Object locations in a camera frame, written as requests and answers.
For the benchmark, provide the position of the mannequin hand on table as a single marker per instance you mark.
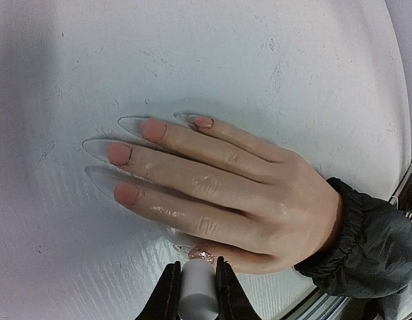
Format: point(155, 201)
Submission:
point(260, 206)

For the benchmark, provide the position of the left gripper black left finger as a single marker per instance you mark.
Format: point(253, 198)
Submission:
point(163, 302)

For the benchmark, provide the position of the black sleeved forearm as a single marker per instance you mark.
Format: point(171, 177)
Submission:
point(371, 258)

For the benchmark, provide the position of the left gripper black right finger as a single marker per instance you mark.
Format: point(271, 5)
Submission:
point(232, 300)

